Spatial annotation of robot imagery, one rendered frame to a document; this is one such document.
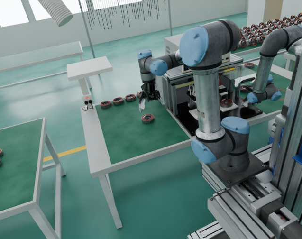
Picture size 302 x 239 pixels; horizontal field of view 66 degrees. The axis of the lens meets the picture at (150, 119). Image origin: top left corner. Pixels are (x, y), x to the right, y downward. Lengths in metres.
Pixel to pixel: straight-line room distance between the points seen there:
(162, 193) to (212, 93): 1.67
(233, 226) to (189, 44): 0.73
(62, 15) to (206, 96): 1.64
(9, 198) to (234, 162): 1.39
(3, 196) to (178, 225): 1.34
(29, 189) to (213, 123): 1.30
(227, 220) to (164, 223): 1.17
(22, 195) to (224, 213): 1.24
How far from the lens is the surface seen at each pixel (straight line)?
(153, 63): 1.13
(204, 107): 0.87
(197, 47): 0.76
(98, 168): 1.68
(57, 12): 2.25
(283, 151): 1.12
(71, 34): 8.02
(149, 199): 2.36
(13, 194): 1.81
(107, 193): 1.88
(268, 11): 5.86
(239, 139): 1.03
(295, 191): 1.18
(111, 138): 1.91
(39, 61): 4.59
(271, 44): 1.54
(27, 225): 2.66
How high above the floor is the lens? 1.86
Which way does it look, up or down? 33 degrees down
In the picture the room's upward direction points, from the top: 9 degrees counter-clockwise
